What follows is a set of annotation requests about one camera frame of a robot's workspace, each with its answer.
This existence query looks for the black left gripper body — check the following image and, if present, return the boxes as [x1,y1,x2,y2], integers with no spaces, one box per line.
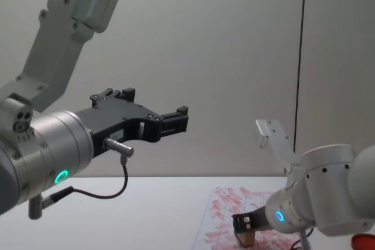
[76,100,162,159]

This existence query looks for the small wooden block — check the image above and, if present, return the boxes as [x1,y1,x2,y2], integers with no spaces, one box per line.
[236,228,256,246]

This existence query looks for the paper sheet with red marks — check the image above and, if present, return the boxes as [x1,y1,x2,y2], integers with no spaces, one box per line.
[190,185,323,250]

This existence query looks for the round red lid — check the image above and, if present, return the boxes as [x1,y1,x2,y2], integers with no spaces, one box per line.
[351,233,375,250]

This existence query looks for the thin dark cable silver plugs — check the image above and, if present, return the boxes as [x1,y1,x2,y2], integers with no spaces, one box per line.
[40,138,135,204]

